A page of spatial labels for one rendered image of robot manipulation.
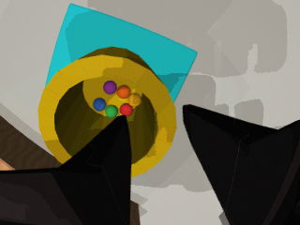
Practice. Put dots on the green marble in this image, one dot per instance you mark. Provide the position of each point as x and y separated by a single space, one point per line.
110 111

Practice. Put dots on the purple marble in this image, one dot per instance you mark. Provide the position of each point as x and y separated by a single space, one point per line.
110 87

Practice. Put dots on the yellow marble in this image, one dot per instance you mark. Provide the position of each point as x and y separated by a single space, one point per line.
135 100

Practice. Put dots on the yellow cup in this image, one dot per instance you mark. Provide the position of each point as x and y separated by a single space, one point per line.
68 121

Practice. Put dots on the blue marble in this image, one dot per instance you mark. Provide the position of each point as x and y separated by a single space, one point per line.
99 104

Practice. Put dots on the orange marble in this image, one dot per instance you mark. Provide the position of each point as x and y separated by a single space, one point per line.
123 91

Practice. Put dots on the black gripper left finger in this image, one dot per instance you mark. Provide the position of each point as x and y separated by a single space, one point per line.
92 188

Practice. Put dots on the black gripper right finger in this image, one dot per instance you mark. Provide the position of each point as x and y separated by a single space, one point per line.
250 167

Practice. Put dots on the red marble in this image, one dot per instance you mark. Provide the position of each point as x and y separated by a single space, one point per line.
126 110

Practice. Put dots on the brown wooden bar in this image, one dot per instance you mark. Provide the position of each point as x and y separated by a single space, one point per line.
19 153

